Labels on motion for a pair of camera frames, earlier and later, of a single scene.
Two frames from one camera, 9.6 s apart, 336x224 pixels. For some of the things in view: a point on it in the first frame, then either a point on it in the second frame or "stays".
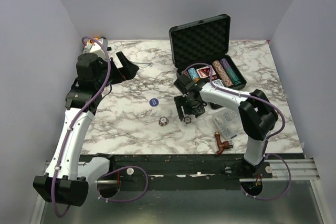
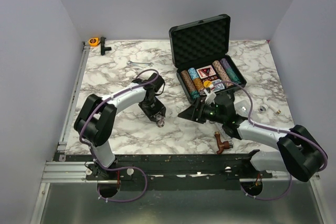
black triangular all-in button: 205,72 stays
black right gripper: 179,101 -> 191,113
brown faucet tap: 225,145 stays
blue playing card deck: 218,83 stays
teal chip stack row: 234,78 stays
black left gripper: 128,70 -> 159,109
